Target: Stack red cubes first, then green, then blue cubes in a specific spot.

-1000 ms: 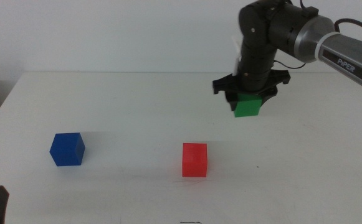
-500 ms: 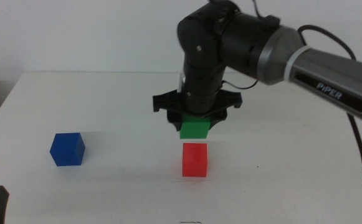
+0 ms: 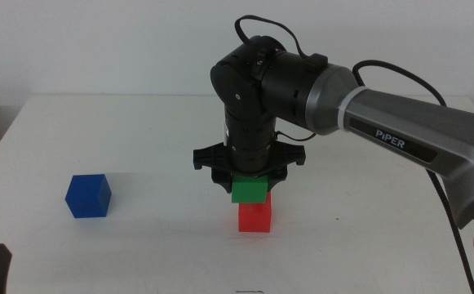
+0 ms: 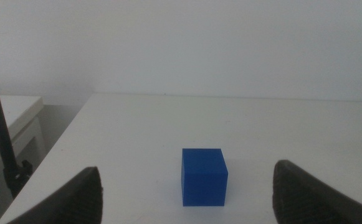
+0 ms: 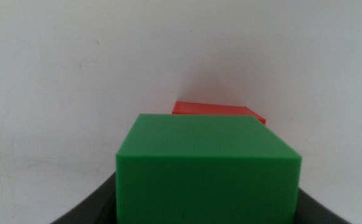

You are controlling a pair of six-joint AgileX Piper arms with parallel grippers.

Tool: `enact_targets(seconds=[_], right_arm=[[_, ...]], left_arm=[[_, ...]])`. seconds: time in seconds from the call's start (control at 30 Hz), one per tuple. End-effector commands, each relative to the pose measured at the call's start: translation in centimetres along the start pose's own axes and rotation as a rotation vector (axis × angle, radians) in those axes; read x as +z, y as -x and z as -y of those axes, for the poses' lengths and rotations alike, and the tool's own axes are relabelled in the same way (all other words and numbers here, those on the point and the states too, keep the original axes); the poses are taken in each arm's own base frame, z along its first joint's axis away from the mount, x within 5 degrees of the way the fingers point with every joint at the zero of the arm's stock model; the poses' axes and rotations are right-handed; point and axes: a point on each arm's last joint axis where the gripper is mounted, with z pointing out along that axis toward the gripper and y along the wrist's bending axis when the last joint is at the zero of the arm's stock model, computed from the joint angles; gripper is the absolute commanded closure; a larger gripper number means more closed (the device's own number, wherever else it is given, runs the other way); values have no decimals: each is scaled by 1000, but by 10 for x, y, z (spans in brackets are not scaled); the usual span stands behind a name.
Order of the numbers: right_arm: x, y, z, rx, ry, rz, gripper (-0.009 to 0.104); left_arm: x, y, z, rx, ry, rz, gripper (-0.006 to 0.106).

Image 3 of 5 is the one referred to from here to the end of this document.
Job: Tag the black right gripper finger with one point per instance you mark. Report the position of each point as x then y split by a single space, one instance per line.
276 181
223 181

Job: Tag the green cube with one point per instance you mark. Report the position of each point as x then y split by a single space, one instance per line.
249 190

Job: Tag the red cube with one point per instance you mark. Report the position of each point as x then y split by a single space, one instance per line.
255 218

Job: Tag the blue cube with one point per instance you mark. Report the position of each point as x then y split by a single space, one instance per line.
87 196

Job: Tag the grey black right Piper arm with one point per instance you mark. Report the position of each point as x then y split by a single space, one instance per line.
404 118

